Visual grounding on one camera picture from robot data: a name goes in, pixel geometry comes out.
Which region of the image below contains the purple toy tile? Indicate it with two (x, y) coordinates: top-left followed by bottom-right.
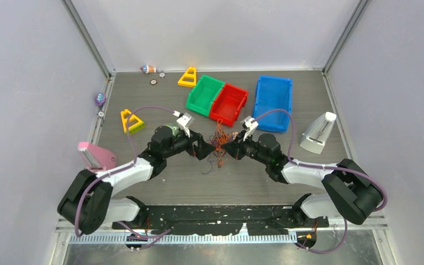
(94, 92), (107, 107)

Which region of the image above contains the yellow triangle block near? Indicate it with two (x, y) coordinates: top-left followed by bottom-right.
(120, 109), (145, 134)

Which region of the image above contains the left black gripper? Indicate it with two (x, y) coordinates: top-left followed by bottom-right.
(163, 126), (215, 160)

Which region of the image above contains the green plastic bin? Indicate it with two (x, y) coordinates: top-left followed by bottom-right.
(185, 75), (225, 117)

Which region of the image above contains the blue plastic bin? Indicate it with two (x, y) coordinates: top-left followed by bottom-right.
(252, 75), (293, 133)

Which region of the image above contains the yellow triangle block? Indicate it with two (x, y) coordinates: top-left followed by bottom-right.
(177, 66), (197, 88)
(120, 109), (145, 134)

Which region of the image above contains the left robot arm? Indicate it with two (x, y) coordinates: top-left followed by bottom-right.
(57, 126), (215, 236)

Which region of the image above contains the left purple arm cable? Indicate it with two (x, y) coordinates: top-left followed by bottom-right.
(73, 106), (178, 239)

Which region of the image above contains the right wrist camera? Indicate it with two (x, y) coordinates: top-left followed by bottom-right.
(242, 116), (258, 140)

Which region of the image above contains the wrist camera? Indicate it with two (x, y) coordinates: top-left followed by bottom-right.
(173, 110), (194, 137)
(242, 116), (258, 140)

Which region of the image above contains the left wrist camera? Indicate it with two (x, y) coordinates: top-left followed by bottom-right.
(173, 110), (194, 137)

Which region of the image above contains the yellow triangle block far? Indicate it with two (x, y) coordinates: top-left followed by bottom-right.
(177, 66), (197, 88)

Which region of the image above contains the pink stand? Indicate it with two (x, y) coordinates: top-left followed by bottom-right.
(78, 142), (116, 172)

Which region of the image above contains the green owl toy tile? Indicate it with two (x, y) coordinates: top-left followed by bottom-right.
(166, 124), (181, 137)

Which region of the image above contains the white grey stand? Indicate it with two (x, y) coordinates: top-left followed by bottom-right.
(299, 112), (337, 154)

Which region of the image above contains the clown figurine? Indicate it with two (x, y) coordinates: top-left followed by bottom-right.
(140, 65), (157, 74)

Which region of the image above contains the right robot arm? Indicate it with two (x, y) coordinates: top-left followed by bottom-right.
(222, 132), (385, 227)

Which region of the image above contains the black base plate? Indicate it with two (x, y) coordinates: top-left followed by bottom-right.
(112, 205), (329, 236)

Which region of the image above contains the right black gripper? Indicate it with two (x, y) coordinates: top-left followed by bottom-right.
(221, 130), (271, 166)

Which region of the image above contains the red plastic bin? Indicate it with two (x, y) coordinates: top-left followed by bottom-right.
(209, 83), (249, 127)

